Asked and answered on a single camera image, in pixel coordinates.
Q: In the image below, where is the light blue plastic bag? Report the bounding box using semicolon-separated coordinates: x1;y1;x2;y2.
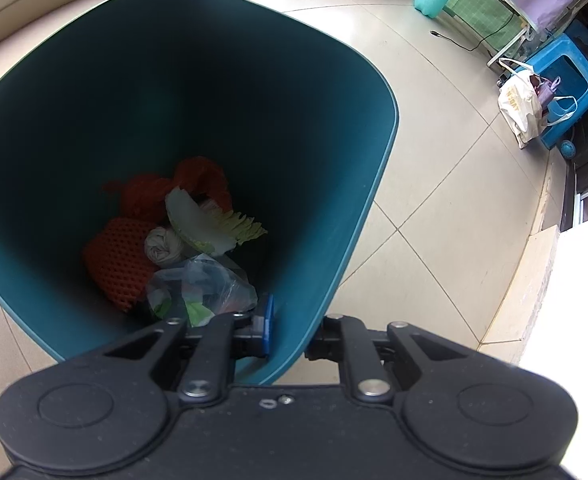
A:
547;96;578;128

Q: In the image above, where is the grey green plastic package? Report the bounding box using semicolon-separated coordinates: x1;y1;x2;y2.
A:
145;255;258;327

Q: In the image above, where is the orange foam fruit net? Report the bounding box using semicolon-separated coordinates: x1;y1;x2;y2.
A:
83;217;159;311

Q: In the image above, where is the red plastic bag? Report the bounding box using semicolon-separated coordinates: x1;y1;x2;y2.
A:
102;156;233;221

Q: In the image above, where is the blue plastic stool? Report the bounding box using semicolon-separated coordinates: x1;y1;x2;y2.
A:
526;21;588;150

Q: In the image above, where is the small blue ball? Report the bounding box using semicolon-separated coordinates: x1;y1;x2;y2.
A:
559;140;576;160

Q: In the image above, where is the cream tote bag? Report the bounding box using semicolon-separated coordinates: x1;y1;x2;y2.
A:
498;56;547;150

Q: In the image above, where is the white green leaf wrapper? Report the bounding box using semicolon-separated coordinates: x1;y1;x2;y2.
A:
165;188;267;257

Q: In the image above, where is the white metal drying rack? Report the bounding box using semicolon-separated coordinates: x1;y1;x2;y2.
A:
428;0;540;68

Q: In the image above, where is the green hanging cloth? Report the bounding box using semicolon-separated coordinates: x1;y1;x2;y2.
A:
446;0;522;50

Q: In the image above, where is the black power cable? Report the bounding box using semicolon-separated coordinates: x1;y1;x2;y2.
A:
429;8;518;53

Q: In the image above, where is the white pink tissue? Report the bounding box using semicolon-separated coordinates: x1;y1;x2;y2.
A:
144;226;183;268

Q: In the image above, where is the dark teal trash bin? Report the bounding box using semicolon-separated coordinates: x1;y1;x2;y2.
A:
0;0;399;385

